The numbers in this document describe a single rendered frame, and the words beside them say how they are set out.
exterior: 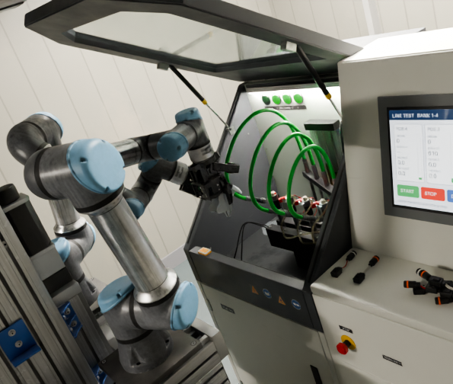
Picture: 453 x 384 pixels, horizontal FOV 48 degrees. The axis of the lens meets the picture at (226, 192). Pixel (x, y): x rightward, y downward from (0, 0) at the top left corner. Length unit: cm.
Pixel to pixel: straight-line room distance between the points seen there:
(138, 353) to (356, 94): 95
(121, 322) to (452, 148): 95
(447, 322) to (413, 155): 44
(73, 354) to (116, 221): 53
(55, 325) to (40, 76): 227
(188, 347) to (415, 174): 78
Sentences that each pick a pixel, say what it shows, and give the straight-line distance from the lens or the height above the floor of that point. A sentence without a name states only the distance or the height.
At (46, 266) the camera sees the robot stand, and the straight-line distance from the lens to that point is 151.
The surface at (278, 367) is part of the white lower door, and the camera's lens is 210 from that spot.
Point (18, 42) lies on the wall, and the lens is 348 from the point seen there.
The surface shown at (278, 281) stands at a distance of 170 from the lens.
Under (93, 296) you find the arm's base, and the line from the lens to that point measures 184.
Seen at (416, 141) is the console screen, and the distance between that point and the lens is 147.
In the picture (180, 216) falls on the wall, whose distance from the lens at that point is 401.
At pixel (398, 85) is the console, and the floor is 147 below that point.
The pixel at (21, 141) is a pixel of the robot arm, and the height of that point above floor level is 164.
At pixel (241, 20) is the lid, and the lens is 132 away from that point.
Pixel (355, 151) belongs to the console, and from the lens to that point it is 159.
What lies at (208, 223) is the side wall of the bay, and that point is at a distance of 212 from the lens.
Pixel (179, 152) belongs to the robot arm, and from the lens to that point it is 137.
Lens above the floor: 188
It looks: 22 degrees down
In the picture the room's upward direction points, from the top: 20 degrees counter-clockwise
